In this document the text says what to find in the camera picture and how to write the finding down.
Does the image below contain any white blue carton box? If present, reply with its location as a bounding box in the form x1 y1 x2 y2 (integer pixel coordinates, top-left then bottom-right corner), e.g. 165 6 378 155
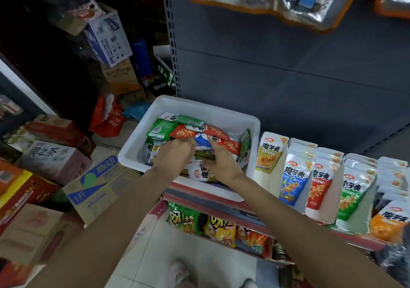
54 0 133 68

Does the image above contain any gold display box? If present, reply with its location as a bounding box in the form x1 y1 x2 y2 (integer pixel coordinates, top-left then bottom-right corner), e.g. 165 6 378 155
252 131 290 197

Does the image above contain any person's right hand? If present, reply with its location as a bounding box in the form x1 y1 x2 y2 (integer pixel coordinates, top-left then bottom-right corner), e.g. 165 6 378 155
202 137 246 187

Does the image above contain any person's left shoe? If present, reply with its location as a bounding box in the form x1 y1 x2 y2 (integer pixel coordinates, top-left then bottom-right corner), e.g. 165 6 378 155
168 260 191 288

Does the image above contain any blue print cardboard carton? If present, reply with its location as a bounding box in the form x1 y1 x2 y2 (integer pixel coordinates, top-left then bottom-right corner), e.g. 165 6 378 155
63 155 142 227

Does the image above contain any person's right forearm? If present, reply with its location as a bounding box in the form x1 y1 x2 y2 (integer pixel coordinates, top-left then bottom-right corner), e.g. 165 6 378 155
227 172 403 288

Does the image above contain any red yellow carton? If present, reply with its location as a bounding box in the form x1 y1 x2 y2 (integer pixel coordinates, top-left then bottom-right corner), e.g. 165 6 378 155
0 160 60 234

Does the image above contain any white plastic bin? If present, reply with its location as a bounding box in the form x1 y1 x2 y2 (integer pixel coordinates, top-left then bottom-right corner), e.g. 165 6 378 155
118 95 261 202

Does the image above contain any red plastic bag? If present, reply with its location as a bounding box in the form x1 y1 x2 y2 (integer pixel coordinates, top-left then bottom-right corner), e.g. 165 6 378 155
90 93 126 138

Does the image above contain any red display box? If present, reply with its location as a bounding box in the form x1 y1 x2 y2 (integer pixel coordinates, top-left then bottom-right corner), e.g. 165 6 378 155
305 147 346 225

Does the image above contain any pile of snack packets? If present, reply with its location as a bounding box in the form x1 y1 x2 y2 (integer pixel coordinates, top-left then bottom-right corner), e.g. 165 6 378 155
144 112 252 183

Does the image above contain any blue snack packet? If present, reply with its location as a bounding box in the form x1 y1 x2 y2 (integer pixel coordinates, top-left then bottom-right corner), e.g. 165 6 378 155
279 153 316 207

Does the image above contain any blue plastic bag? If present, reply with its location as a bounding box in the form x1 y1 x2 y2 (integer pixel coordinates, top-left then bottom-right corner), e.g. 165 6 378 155
124 102 152 121

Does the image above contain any blue display box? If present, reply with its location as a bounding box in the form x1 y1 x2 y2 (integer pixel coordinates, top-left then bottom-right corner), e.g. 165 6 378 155
278 137 319 214

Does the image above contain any orange display box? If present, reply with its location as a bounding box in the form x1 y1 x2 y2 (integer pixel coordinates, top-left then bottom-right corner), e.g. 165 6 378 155
369 157 410 244

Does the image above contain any person's left hand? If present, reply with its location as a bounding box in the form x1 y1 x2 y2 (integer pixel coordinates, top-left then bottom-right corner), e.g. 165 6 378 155
152 137 197 180

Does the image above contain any plain brown cardboard carton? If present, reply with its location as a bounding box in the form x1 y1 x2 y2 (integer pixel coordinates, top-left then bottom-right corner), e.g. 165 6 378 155
101 57 141 96

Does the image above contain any green display box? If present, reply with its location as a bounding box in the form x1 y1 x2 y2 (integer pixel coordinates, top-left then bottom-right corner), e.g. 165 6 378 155
336 153 380 236

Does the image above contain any person's left forearm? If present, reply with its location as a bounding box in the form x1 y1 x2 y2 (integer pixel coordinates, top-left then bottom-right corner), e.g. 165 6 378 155
29 168 180 288

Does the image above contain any black plastic wrapped bundle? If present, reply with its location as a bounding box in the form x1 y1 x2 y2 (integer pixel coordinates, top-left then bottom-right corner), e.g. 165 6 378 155
377 233 410 288

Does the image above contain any row of orange chip bags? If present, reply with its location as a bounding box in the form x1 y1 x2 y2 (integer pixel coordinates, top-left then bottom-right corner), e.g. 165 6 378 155
168 201 273 259

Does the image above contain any pale printed carton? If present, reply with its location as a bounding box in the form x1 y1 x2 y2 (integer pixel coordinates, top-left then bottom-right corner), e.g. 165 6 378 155
16 140 92 186

